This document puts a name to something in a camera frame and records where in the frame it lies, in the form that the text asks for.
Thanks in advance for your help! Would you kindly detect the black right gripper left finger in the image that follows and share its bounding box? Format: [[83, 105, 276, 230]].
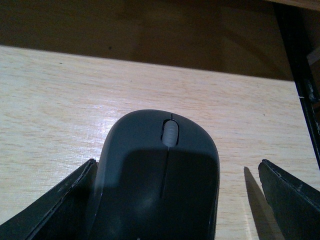
[[0, 159, 97, 240]]

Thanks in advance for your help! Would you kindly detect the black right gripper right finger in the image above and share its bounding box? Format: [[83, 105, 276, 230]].
[[258, 159, 320, 240]]

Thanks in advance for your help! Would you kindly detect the dark grey computer mouse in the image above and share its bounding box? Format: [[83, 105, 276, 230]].
[[86, 110, 220, 240]]

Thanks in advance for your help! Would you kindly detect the wooden desk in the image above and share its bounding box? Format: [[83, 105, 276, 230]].
[[0, 0, 320, 240]]

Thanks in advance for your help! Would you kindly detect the black metal rail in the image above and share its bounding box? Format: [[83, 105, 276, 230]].
[[272, 2, 320, 162]]

